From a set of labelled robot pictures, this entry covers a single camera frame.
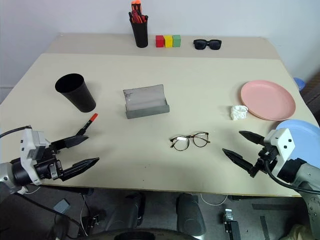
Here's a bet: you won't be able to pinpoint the blue plastic container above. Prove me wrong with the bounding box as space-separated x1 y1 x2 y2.
293 77 306 91

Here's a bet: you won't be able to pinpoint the black pen with red cap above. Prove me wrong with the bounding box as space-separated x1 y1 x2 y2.
75 113 99 137

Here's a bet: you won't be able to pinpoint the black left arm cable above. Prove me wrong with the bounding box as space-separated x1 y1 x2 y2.
0 125 33 140

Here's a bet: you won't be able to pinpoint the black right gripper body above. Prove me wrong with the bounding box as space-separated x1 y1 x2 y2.
249 146 279 176

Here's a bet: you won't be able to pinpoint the dark grey rounded shape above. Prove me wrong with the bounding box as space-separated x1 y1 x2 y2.
111 192 146 231
176 193 207 235

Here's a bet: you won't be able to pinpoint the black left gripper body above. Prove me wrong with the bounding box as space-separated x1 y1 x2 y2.
33 148 66 181

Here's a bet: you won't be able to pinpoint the dark ribbed object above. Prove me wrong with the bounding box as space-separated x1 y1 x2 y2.
299 72 320 111

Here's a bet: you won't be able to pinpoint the pink plastic plate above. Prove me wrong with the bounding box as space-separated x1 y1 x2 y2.
240 79 297 122

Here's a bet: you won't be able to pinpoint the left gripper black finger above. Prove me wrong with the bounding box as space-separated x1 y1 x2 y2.
51 135 90 150
60 157 100 182

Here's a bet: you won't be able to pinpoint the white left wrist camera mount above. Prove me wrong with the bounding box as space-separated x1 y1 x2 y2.
19 127 52 186

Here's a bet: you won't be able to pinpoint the white floor cable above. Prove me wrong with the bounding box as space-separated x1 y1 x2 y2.
199 193 229 207

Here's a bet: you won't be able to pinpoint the tall black pen holder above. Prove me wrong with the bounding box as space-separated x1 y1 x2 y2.
129 20 150 48

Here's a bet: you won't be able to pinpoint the black floor device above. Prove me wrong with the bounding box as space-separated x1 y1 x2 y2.
221 208 242 240

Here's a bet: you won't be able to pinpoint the white paper ball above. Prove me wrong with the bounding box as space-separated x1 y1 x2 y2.
229 104 249 121

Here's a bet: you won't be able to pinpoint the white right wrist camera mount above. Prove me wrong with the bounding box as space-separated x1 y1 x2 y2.
263 127 296 177

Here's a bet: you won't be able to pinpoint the wide black plastic cup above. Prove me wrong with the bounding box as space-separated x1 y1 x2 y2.
54 73 97 113

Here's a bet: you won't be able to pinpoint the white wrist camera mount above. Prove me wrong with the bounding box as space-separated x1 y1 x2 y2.
19 127 52 186
263 127 296 177

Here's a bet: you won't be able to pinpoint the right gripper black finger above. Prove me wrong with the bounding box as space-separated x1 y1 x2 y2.
239 130 266 146
221 148 258 179

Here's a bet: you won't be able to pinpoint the small grey box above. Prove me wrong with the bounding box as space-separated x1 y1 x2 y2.
53 198 71 214

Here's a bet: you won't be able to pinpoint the black sunglasses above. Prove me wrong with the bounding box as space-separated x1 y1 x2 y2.
193 39 222 51

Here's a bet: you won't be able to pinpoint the thin black floor cable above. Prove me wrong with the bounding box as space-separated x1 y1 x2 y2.
14 192 88 237

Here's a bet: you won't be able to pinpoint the blue plastic plate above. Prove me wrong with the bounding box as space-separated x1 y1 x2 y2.
274 119 320 169

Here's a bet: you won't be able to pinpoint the grey glasses case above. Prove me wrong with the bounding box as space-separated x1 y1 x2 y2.
122 84 171 120

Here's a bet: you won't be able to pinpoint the tortoiseshell round eyeglasses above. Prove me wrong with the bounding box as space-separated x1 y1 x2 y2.
169 131 211 152

